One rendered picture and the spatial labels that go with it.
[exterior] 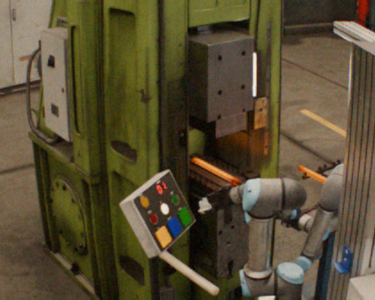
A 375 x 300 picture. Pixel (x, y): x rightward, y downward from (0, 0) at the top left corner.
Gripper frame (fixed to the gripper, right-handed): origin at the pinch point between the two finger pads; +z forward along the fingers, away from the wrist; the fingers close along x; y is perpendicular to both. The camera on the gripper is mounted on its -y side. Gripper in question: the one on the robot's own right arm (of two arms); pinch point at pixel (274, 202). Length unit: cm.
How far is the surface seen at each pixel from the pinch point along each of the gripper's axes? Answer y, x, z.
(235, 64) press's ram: -64, 0, 31
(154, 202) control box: -14, -60, 16
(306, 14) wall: 62, 601, 532
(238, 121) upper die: -32.4, 2.4, 30.6
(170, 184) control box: -15, -45, 24
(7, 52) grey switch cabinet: 40, 72, 561
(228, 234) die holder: 26.4, -8.6, 24.8
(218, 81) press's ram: -57, -11, 31
